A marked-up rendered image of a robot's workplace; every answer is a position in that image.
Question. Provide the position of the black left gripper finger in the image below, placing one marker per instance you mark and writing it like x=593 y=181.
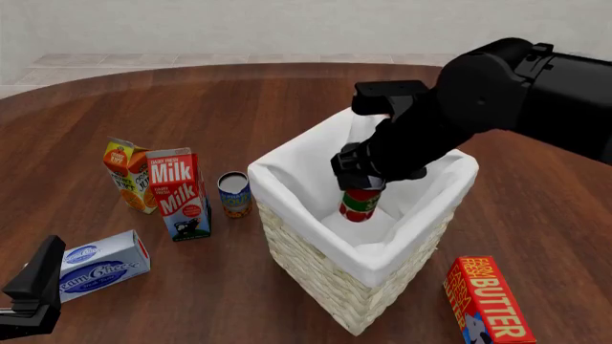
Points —
x=42 y=272

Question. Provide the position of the red yellow butter box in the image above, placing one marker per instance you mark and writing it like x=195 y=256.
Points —
x=492 y=304

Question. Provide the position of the white cloth basket liner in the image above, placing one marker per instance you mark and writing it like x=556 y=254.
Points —
x=296 y=179

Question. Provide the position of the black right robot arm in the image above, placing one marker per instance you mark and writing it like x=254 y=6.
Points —
x=516 y=93

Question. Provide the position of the red white milk carton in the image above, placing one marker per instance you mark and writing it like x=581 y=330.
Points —
x=181 y=200

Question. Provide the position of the blue alphabet soup can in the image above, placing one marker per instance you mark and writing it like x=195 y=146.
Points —
x=235 y=200

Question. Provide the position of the silver blue cream cheese box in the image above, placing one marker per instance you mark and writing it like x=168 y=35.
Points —
x=102 y=267

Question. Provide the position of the orange juice carton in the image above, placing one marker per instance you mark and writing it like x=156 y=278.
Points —
x=130 y=175

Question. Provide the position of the red green tomato sauce can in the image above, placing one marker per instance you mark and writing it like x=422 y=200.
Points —
x=359 y=206

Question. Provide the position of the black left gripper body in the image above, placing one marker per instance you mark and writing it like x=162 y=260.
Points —
x=28 y=320

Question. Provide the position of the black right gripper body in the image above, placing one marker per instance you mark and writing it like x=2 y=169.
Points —
x=353 y=163

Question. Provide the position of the pale woven wicker basket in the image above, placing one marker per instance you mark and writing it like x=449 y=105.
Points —
x=334 y=283

